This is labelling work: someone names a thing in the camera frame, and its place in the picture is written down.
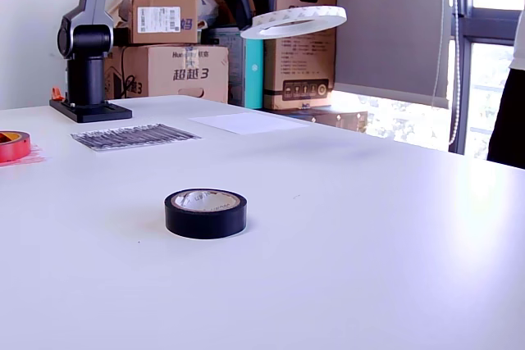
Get white double-sided tape roll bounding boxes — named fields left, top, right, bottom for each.
left=240, top=5, right=349, bottom=41

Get red double-sided tape roll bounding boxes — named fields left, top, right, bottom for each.
left=0, top=130, right=33, bottom=164

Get black electrical tape roll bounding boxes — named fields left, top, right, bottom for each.
left=164, top=188, right=249, bottom=240

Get white plastic bag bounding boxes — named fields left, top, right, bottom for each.
left=198, top=0, right=221, bottom=31

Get teal and black carton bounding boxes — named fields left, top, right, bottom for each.
left=203, top=24, right=266, bottom=110

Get tall GX760A cardboard carton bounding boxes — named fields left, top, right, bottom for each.
left=200, top=0, right=338, bottom=111

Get wide brown cardboard carton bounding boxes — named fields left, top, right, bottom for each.
left=103, top=44, right=230, bottom=104

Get blank white paper sheet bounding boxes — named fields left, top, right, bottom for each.
left=188, top=111, right=311, bottom=136

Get brown crumpled packing paper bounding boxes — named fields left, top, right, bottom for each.
left=104, top=0, right=135, bottom=30

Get grey roller blind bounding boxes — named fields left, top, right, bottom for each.
left=319, top=0, right=452, bottom=110

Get black scribbled paper sheet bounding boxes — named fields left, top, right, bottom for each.
left=69, top=122, right=203, bottom=153

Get red scribbled paper sheet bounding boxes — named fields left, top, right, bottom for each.
left=0, top=143, right=48, bottom=169

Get person in black shorts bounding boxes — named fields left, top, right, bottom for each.
left=486, top=0, right=525, bottom=170

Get black power cable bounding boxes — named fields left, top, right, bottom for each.
left=120, top=49, right=137, bottom=99

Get thin white blind cord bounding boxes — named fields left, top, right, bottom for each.
left=431, top=0, right=449, bottom=100

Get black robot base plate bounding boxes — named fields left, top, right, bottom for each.
left=48, top=98, right=135, bottom=124

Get white bead blind chain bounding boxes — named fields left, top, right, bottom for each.
left=448, top=0, right=463, bottom=147

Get dark window frame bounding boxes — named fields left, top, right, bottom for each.
left=449, top=0, right=525, bottom=158

